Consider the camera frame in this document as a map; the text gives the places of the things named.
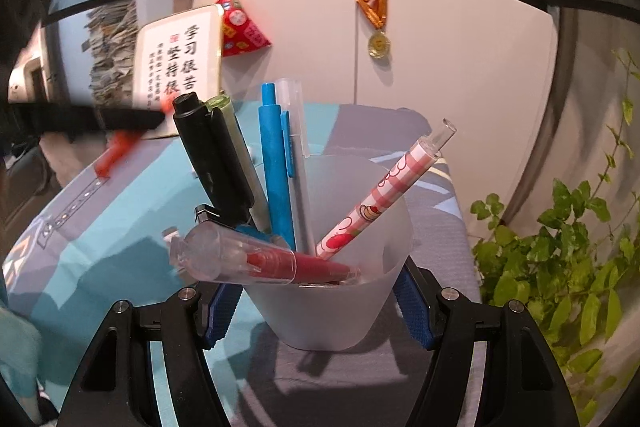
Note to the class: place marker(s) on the framed calligraphy sign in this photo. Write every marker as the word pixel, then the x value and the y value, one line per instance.
pixel 165 72

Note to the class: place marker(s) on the frosted plastic cup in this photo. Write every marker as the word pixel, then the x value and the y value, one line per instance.
pixel 325 317

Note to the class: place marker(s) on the red pyramid ornament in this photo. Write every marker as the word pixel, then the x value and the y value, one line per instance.
pixel 240 27

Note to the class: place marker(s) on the white pen with clear cap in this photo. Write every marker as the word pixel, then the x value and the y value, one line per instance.
pixel 299 142

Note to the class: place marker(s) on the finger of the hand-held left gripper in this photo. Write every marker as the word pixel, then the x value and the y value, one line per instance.
pixel 115 119

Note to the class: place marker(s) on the pink checked pen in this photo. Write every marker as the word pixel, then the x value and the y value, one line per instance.
pixel 390 187

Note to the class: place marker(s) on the red pen with clear cap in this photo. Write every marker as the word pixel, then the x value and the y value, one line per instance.
pixel 280 264

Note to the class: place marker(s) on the blue pen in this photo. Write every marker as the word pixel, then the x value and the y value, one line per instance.
pixel 277 167

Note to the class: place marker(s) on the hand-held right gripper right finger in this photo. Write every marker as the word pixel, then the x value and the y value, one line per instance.
pixel 412 312

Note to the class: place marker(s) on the tall pile of papers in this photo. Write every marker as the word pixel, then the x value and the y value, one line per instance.
pixel 110 52

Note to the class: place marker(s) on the grey bookcase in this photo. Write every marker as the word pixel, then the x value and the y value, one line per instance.
pixel 300 32

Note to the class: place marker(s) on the gold medal with striped ribbon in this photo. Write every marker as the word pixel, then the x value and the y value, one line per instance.
pixel 378 44

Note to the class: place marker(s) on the thick black marker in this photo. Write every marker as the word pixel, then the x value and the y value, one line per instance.
pixel 210 157

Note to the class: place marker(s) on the green leafy plant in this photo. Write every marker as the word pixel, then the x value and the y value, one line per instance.
pixel 565 247

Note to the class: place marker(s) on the green pen with gold clip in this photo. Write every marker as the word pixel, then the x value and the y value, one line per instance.
pixel 252 192

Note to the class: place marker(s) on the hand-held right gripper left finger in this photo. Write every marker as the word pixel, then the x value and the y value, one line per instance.
pixel 222 312

